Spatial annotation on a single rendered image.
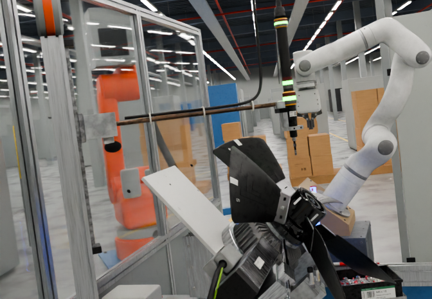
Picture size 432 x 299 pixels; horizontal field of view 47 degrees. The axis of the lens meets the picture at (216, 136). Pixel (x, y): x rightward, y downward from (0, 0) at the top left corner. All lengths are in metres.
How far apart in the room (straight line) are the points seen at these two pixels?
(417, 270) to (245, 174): 0.95
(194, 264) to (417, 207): 2.16
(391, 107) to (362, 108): 7.52
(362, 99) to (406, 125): 6.31
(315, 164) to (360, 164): 7.01
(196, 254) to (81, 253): 0.37
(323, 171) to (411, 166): 5.88
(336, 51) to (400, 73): 0.30
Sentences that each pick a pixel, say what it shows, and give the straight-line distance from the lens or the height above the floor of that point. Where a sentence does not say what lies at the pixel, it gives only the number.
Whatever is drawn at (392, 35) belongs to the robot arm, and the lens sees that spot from 2.18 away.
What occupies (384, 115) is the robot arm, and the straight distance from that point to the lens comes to 2.27.
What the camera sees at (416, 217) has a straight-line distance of 3.55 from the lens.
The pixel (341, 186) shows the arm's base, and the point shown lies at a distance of 2.28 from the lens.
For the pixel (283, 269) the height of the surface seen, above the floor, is 1.10.
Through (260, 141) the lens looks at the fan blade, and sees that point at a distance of 1.78.
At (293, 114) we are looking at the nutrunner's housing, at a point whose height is 1.50.
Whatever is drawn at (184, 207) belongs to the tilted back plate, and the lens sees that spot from 1.59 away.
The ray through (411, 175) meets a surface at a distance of 3.49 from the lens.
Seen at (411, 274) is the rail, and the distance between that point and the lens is 2.11.
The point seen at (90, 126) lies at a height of 1.54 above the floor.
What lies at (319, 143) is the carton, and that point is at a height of 0.73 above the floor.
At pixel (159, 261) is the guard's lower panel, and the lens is 2.28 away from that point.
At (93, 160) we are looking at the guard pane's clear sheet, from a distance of 1.85.
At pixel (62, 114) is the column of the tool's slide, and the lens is 1.45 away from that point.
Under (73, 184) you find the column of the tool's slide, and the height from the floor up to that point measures 1.38.
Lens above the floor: 1.54
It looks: 3 degrees down
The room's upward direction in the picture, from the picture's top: 7 degrees counter-clockwise
